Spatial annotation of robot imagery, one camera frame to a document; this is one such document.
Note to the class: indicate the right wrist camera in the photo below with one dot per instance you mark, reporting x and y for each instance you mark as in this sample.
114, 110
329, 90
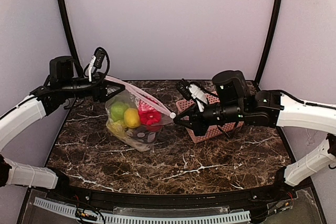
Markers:
193, 91

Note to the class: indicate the black frame post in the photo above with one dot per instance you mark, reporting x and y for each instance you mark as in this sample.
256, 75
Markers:
67, 29
268, 41

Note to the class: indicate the pink perforated plastic basket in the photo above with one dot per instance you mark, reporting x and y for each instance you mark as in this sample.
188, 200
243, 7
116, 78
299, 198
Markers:
213, 131

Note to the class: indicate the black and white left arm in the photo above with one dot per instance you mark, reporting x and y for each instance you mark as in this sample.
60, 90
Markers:
61, 85

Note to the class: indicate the clear zip top bag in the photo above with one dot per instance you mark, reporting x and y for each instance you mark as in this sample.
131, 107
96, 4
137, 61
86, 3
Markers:
132, 95

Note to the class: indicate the black left frame post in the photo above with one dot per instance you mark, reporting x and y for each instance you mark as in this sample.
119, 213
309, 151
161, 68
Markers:
67, 29

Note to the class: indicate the green toy chayote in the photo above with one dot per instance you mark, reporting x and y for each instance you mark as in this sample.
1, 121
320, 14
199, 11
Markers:
117, 110

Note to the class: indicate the yellow toy lemon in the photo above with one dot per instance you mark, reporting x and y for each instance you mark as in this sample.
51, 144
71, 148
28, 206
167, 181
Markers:
131, 118

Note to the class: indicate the black curved front rail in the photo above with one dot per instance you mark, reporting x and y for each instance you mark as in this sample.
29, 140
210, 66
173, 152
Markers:
258, 200

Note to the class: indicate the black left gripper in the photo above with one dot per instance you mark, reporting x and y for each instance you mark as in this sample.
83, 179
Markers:
97, 91

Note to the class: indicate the white slotted cable duct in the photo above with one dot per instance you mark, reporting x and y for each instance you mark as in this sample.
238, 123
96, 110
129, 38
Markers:
137, 215

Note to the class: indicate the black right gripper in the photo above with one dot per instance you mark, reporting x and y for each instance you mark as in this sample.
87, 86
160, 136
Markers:
197, 119

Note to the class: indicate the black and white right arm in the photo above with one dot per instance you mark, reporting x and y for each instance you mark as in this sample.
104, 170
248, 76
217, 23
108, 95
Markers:
270, 108

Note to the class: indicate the black right frame post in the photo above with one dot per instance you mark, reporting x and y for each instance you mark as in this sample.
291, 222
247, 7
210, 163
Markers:
268, 41

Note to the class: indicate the red toy bell pepper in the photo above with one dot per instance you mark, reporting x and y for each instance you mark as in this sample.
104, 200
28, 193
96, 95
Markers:
148, 115

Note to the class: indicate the yellow toy napa cabbage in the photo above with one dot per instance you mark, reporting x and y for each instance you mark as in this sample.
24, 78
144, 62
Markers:
118, 128

